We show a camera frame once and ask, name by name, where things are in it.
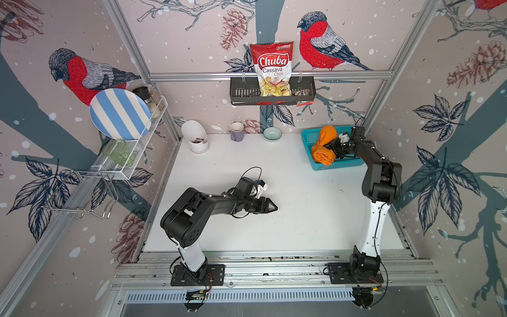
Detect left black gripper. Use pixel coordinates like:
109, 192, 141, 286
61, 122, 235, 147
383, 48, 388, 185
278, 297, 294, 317
243, 197, 278, 214

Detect orange long pants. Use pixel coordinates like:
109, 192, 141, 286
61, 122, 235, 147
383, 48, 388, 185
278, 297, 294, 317
311, 125, 337, 166

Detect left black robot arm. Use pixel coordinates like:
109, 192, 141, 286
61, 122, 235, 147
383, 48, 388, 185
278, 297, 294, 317
161, 185, 278, 278

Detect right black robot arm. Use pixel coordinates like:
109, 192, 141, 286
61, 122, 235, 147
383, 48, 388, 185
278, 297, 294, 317
331, 133, 401, 281

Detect teal plastic basket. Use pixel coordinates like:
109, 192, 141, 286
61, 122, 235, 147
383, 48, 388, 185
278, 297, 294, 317
301, 128, 364, 171

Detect small light green bowl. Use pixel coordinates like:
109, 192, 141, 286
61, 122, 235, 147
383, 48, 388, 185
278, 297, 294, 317
263, 127, 283, 142

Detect purple mug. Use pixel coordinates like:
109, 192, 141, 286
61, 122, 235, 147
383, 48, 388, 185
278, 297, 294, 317
229, 122, 245, 142

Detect white tilted container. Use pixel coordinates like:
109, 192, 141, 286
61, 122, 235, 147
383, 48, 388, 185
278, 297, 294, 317
181, 120, 209, 154

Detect red cassava chips bag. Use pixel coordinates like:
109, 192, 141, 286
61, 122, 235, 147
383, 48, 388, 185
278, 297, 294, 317
250, 42, 294, 97

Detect green glass cup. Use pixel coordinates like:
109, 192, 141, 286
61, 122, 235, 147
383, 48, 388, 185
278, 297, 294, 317
102, 139, 135, 167

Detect dark lid spice jar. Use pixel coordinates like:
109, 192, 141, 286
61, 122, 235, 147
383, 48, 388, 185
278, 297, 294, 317
133, 86, 154, 114

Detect blue white striped plate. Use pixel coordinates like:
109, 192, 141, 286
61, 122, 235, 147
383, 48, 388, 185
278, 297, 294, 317
89, 88, 152, 141

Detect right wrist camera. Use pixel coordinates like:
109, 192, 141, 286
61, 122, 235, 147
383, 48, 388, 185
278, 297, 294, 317
337, 125, 366, 144

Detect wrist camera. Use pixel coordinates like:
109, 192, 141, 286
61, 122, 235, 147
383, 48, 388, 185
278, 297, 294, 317
233, 176, 269, 199
337, 125, 366, 144

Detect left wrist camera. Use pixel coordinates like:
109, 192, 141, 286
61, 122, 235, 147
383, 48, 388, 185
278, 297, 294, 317
233, 176, 269, 199

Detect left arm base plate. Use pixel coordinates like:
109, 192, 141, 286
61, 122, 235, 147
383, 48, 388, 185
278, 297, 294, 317
170, 264, 226, 287

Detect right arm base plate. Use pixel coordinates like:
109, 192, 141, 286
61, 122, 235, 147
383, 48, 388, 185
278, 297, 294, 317
323, 262, 384, 285

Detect black wire wall basket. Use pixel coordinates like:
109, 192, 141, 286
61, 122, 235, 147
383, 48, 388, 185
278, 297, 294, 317
230, 77, 316, 106

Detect white wire dish rack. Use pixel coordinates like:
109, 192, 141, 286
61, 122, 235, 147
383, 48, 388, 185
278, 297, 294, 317
78, 88, 168, 180

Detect aluminium frame crossbar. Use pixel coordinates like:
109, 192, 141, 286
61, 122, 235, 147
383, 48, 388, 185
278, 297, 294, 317
148, 70, 395, 83

